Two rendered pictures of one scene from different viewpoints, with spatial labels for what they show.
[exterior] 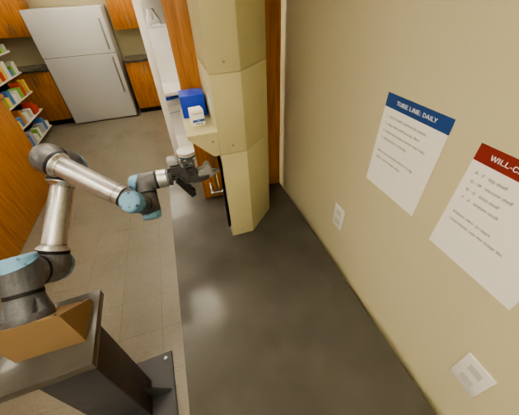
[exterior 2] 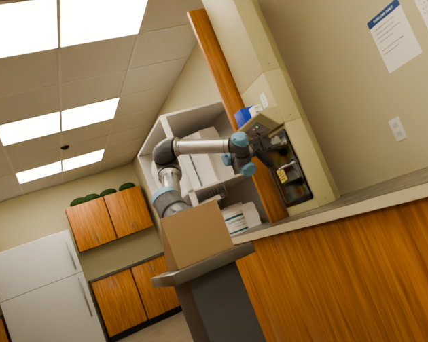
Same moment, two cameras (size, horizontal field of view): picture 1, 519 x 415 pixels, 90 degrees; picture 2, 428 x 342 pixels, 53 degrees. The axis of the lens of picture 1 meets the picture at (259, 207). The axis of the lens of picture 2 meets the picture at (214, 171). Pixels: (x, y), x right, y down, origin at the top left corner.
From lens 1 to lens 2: 1.72 m
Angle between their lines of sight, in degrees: 48
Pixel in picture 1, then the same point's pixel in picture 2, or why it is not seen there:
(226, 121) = (280, 98)
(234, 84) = (278, 74)
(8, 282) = (169, 195)
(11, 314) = (180, 207)
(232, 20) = (268, 45)
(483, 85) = not seen: outside the picture
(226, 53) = (270, 60)
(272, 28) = not seen: hidden behind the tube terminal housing
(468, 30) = not seen: outside the picture
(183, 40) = (228, 92)
